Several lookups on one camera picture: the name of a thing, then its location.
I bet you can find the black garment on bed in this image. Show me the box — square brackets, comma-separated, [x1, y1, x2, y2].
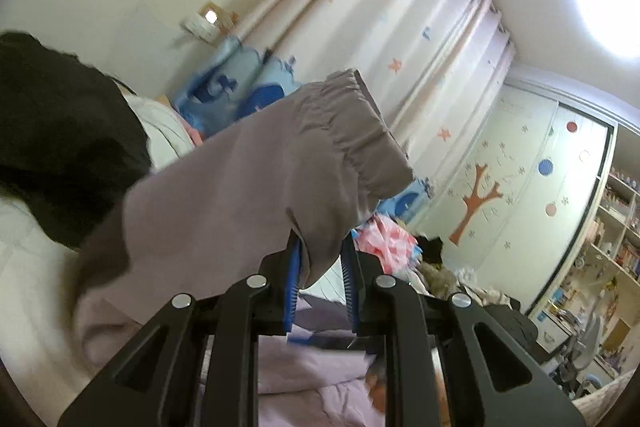
[1, 31, 152, 248]

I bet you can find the white bookshelf with items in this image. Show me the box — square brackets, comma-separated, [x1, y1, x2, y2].
[536, 126, 639, 398]

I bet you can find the white wardrobe with tree decal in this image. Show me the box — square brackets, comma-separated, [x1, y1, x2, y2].
[412, 79, 617, 312]

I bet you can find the whale print pink curtain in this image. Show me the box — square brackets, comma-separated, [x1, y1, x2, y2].
[172, 0, 515, 200]

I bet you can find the white striped duvet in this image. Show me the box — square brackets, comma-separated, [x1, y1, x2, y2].
[1, 92, 198, 426]

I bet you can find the white wall socket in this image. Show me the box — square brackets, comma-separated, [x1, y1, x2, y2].
[180, 2, 240, 43]

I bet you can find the olive khaki garment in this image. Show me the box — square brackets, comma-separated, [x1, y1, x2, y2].
[416, 261, 461, 300]

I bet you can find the pink checkered plastic bag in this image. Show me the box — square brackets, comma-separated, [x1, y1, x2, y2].
[352, 212, 422, 274]

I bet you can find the small black garment by wardrobe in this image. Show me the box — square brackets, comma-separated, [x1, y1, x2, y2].
[416, 235, 444, 263]

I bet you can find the lilac and purple jacket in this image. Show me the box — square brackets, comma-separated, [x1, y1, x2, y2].
[69, 67, 417, 427]

